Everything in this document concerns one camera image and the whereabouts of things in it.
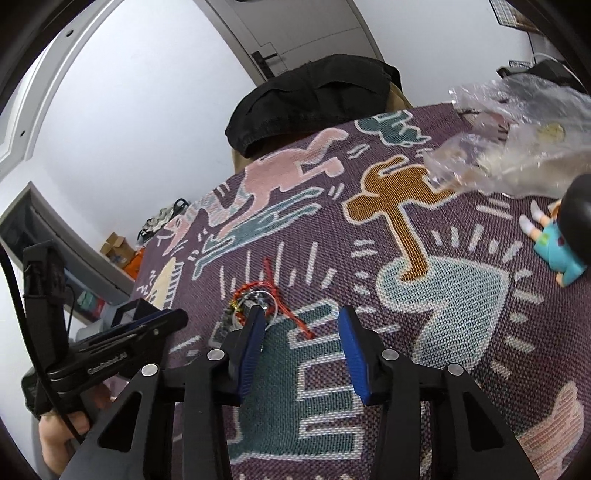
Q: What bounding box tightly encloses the grey door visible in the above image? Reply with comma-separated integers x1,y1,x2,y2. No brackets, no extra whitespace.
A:
197,0,383,85

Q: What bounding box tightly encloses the cartoon boy figurine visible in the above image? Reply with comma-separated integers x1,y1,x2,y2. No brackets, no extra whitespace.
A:
519,173,591,287

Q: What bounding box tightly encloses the cardboard box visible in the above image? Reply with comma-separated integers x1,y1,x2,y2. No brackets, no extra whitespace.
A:
100,232,135,269

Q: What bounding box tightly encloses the black jewelry box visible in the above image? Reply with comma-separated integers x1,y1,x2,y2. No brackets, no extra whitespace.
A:
111,298,159,327

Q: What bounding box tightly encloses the silver chain bracelet pile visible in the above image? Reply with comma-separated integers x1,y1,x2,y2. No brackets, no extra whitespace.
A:
230,287,281,331

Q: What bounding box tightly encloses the purple patterned woven blanket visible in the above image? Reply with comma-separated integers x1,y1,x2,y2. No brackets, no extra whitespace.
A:
133,104,590,479

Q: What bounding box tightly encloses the red string bracelet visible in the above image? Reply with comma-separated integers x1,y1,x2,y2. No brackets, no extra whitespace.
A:
229,256,318,340

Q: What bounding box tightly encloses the grey green bead bracelet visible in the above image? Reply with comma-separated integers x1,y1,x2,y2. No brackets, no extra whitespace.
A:
216,303,242,345

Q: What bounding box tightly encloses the dark wardrobe doorway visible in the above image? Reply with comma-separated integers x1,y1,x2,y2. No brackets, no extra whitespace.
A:
0,181,137,324

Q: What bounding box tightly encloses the black garment on chair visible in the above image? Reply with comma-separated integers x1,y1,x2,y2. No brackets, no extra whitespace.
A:
225,54,402,158

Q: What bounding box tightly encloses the black door handle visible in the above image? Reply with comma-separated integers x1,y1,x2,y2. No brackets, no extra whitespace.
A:
250,51,279,80

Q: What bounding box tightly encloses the clear plastic bag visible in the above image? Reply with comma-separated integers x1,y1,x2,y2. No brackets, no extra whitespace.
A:
424,74,590,199

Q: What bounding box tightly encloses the person left hand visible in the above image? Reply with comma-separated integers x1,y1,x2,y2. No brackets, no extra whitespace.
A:
38,383,112,476

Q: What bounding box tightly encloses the orange box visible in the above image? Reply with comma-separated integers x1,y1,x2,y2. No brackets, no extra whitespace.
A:
124,248,145,279

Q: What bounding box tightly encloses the black metal shoe rack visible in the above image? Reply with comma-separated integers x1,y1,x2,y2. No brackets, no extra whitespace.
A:
136,198,189,246

